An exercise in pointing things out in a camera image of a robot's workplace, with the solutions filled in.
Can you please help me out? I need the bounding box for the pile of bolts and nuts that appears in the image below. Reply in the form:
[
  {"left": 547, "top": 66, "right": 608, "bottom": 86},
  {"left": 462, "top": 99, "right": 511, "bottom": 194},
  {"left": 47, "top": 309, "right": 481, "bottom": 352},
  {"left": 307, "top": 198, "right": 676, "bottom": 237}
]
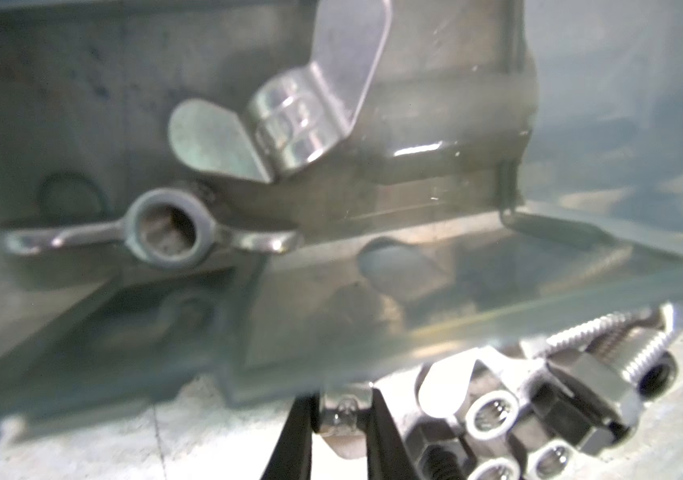
[{"left": 405, "top": 302, "right": 683, "bottom": 479}]

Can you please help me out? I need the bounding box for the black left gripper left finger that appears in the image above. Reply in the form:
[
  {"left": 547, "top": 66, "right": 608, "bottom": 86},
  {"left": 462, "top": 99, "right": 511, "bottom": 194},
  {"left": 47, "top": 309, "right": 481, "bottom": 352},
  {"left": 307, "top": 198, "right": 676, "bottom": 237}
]
[{"left": 261, "top": 392, "right": 319, "bottom": 480}]

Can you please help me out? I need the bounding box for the grey transparent organizer box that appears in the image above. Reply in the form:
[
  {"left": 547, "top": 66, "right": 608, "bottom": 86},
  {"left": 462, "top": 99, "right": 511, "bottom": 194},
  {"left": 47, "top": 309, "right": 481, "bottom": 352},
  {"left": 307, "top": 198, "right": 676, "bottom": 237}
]
[{"left": 0, "top": 1, "right": 683, "bottom": 430}]

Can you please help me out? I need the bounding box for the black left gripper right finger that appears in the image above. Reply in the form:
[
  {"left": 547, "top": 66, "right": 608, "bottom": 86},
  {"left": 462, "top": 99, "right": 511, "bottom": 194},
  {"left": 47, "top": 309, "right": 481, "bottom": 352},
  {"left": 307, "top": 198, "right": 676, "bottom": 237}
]
[{"left": 365, "top": 388, "right": 419, "bottom": 480}]

